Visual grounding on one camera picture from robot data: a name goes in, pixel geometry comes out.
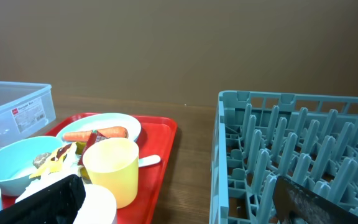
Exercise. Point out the white plastic spoon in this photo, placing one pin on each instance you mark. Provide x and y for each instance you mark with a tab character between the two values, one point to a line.
149	160

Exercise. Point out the green bowl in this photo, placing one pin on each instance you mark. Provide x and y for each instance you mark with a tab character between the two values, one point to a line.
16	162

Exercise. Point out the white tissue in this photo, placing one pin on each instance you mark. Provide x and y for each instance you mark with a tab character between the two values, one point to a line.
70	166

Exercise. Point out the pink plastic cup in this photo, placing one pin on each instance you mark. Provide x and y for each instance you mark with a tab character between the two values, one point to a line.
99	206

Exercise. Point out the light blue plate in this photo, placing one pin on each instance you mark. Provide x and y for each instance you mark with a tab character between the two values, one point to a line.
105	120

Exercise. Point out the yellow plastic cup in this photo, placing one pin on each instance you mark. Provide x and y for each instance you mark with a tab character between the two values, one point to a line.
114	164

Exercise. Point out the red plastic tray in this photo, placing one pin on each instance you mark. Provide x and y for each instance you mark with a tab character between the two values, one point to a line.
156	137

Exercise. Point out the yellow snack wrapper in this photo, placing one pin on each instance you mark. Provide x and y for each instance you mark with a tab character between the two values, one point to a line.
55	161

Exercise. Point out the clear plastic bin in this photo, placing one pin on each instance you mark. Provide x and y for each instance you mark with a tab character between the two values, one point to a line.
25	108

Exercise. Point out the orange carrot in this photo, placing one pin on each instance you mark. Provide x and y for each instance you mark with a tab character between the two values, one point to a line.
112	132

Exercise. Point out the red snack wrapper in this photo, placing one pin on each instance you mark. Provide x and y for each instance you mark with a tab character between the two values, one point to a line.
94	137

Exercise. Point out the grey dishwasher rack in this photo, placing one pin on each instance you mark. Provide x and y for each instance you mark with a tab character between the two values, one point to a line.
260	136

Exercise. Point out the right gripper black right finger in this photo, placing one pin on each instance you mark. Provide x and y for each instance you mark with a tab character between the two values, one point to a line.
296	204

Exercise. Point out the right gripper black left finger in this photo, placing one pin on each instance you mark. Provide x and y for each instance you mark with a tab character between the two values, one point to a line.
58	203

